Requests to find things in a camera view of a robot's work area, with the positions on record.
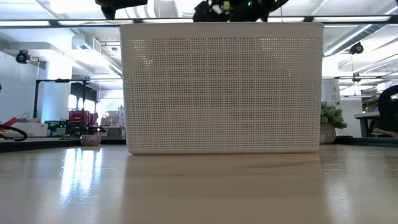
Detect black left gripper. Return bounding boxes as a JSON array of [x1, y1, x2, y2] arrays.
[[95, 0, 149, 21]]

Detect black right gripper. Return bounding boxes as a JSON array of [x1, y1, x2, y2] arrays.
[[192, 0, 271, 23]]

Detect white perforated plastic basket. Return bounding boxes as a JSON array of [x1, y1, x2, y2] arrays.
[[119, 21, 325, 156]]

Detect person's forearm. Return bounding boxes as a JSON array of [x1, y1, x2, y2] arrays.
[[372, 128, 398, 139]]

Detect black ceiling spotlight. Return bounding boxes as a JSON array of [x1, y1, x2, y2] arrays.
[[349, 42, 365, 55], [15, 49, 31, 65]]

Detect red machine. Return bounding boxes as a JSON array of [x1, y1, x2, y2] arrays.
[[68, 110, 100, 126]]

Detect cardboard boxes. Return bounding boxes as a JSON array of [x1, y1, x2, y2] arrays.
[[99, 107, 126, 139]]

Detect small patterned bowl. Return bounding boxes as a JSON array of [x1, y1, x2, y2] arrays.
[[80, 134, 103, 147]]

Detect white box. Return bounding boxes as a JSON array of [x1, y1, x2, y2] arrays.
[[11, 119, 50, 138]]

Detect green potted plant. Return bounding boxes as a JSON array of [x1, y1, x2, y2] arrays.
[[319, 101, 348, 145]]

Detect grey desk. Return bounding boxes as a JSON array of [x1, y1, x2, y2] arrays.
[[353, 111, 382, 138]]

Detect black metal rig frame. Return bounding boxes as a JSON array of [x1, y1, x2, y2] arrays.
[[0, 16, 398, 29]]

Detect black background table frame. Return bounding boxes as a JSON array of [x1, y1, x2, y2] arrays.
[[32, 78, 123, 138]]

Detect black looped cable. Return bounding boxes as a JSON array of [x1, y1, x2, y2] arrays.
[[0, 124, 29, 142]]

